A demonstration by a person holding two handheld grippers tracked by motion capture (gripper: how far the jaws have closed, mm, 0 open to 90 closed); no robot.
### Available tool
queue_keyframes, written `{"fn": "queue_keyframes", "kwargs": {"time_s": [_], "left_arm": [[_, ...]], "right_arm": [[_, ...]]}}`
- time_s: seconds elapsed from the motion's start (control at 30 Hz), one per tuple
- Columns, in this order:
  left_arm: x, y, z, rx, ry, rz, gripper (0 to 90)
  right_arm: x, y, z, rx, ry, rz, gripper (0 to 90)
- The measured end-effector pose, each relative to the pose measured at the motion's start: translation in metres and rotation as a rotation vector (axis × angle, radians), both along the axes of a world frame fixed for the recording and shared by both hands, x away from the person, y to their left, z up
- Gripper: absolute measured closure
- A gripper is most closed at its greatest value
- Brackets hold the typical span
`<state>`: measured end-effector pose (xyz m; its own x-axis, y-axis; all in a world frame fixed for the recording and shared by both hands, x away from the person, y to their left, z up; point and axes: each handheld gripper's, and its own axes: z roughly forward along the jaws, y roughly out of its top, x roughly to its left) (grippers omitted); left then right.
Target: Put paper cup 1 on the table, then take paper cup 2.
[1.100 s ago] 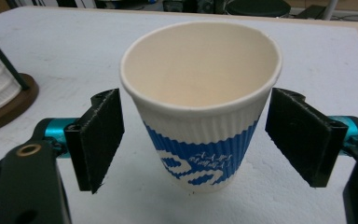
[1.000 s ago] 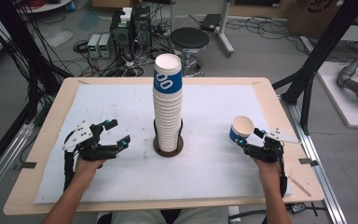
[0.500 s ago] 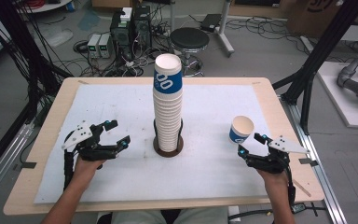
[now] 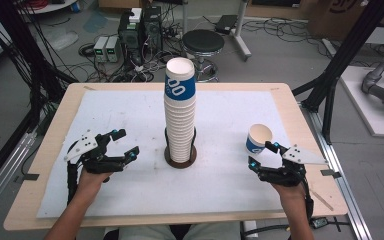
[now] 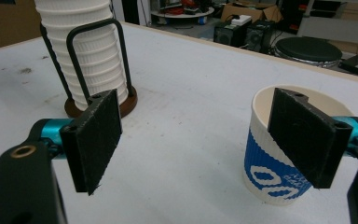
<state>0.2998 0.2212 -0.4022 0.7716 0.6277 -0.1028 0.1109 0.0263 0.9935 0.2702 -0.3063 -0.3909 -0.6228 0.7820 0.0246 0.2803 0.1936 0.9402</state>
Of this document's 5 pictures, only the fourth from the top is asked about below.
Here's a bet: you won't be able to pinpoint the grey power supply unit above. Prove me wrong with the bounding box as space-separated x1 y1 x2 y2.
105 35 122 64
92 35 110 64

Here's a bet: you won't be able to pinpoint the person's left hand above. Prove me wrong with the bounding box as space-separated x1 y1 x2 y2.
75 167 115 202

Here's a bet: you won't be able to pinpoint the black computer tower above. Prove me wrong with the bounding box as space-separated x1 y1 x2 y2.
142 5 164 54
117 8 145 65

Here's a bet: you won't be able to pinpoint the aluminium rail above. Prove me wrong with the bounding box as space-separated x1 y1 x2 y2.
299 102 374 240
0 130 38 225

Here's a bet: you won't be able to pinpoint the person's light trousers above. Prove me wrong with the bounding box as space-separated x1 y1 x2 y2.
117 221 243 240

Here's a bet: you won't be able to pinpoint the cardboard box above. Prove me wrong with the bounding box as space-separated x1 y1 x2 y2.
307 0 376 42

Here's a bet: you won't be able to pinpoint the black tape piece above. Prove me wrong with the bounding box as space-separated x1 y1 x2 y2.
21 172 41 182
320 168 342 179

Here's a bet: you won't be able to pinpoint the single blue banded paper cup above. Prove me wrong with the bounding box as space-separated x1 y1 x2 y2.
245 123 274 156

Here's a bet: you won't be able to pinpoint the clear plastic bag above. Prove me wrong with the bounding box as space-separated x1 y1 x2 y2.
42 25 80 52

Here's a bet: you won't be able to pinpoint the bundle of floor cables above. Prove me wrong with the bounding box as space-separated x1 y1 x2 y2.
242 15 329 46

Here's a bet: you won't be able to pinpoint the dark round cup holder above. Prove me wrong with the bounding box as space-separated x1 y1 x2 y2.
163 126 198 170

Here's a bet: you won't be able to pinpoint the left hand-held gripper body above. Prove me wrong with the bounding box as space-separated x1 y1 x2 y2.
63 129 128 175

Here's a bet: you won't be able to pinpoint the white platform board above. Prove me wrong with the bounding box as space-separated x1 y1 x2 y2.
339 65 384 139

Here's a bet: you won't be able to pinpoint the small green circuit board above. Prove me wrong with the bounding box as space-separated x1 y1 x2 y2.
314 216 328 230

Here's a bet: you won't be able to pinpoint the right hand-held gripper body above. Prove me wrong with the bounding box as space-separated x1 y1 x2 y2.
256 143 328 188

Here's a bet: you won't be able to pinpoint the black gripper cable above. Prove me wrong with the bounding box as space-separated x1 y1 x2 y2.
300 175 316 222
65 160 80 205

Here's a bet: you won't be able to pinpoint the black metal frame post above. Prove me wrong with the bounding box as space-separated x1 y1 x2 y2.
292 0 384 145
0 0 78 133

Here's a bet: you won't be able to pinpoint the black round stool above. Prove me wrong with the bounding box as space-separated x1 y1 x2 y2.
181 28 226 84

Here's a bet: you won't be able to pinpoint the stack of white paper cups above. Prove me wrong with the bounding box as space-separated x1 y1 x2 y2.
163 56 197 164

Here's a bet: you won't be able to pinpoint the white foam mat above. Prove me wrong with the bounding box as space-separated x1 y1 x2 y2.
35 89 293 220

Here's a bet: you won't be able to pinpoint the black flat box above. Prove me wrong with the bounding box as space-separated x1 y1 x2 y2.
214 14 238 35

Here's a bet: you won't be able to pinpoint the thin wooden stick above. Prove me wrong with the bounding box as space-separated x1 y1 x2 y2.
313 191 335 212

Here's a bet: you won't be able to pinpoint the white round table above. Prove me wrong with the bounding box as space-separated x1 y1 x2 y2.
22 0 78 15

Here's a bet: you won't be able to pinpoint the white stand leg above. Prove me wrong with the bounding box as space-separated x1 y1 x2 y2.
230 0 253 63

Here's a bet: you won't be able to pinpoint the person's right hand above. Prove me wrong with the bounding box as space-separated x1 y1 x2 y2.
270 180 307 205

